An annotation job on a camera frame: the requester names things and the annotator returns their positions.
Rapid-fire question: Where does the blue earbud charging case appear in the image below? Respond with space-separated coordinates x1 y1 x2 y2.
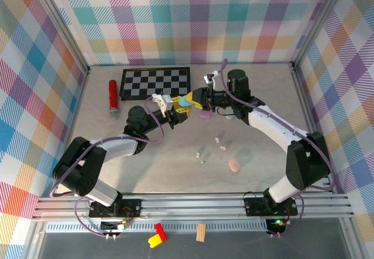
178 95 193 109

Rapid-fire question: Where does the pink earbud charging case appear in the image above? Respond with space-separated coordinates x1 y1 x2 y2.
227 157 242 174

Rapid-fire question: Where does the black white checkerboard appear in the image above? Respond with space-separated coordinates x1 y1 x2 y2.
120 67 193 101

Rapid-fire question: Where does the red cylindrical tube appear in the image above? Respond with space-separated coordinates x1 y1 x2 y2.
108 79 121 120

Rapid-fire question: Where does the black controller board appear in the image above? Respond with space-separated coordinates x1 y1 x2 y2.
265 217 289 238
100 220 130 237

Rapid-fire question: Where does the red toy brick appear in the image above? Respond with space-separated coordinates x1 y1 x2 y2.
154 222 168 240

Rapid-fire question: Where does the small wooden block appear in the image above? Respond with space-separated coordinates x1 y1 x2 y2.
196 223 207 243

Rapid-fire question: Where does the yellow toy brick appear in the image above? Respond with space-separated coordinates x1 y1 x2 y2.
147 233 163 248

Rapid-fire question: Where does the aluminium side rail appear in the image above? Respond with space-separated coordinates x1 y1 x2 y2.
37 65 94 207
289 62 356 213

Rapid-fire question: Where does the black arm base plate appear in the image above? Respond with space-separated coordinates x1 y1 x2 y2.
88 199 143 217
244 192 299 217

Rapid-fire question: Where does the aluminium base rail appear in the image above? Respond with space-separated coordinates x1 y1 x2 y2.
32 193 356 222

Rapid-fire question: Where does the aluminium frame post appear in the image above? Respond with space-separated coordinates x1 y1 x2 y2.
290 0 351 71
29 0 91 75

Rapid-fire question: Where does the white slotted cable duct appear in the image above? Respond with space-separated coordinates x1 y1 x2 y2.
45 222 269 233

